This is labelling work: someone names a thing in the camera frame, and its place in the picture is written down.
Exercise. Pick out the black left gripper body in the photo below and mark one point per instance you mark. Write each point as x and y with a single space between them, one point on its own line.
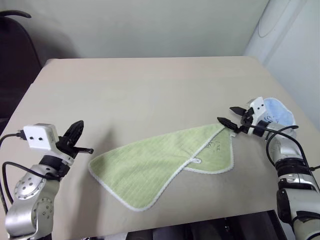
65 149

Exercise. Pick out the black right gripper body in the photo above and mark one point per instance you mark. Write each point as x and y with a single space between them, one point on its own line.
246 123

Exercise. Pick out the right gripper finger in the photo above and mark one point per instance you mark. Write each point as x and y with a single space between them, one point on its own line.
228 123
238 110

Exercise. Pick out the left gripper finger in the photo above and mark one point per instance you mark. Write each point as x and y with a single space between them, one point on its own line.
74 131
83 150

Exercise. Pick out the green cloth white trim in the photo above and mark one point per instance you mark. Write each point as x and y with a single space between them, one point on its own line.
150 160

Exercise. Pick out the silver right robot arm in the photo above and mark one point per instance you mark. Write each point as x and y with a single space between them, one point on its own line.
287 147

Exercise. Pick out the light blue cloth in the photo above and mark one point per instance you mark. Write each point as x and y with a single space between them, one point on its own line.
278 110

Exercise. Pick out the black office chair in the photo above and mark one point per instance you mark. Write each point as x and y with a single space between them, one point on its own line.
15 65

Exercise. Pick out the black flat panel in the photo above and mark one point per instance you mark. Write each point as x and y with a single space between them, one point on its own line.
273 225

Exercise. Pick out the dark rounded shape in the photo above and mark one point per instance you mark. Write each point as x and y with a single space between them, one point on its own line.
200 228

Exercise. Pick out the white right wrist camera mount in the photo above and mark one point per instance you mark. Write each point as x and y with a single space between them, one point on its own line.
257 108

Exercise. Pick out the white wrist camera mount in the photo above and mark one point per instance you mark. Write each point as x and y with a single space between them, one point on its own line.
38 136
257 108

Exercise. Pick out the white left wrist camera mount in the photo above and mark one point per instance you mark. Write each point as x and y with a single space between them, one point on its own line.
38 136

